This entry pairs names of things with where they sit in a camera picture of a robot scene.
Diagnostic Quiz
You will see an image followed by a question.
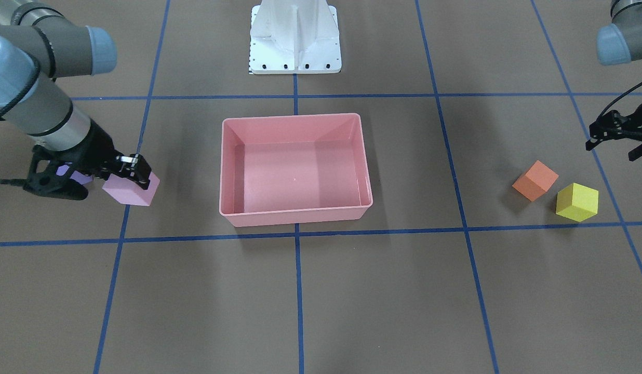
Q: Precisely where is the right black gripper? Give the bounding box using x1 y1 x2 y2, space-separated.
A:
72 121 152 186

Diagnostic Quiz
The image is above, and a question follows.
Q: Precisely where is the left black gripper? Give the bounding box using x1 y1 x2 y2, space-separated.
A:
585 108 642 162

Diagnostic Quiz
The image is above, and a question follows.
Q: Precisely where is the pink foam block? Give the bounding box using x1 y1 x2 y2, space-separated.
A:
102 172 161 206

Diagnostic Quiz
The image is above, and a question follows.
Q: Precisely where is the purple foam block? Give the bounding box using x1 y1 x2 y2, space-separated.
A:
57 164 93 185

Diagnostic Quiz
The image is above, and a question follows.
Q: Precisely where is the orange foam block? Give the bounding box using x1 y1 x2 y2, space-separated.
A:
512 159 559 202

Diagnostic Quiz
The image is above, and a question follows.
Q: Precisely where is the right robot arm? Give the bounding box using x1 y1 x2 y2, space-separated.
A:
0 1 152 189

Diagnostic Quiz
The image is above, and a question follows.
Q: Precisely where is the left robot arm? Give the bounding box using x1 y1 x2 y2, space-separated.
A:
585 1 642 162

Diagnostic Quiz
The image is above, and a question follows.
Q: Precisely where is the pink plastic bin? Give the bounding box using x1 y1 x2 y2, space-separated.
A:
219 113 373 228

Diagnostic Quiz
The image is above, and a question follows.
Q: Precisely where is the yellow foam block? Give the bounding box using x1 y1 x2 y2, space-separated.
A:
555 183 599 222

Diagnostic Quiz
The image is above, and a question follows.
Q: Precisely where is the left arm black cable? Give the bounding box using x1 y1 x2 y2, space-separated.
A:
599 76 642 121

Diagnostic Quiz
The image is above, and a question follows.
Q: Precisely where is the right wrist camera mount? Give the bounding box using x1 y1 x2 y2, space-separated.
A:
22 146 89 201

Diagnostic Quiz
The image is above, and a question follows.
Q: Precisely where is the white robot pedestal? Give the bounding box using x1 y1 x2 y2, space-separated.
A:
248 1 342 74

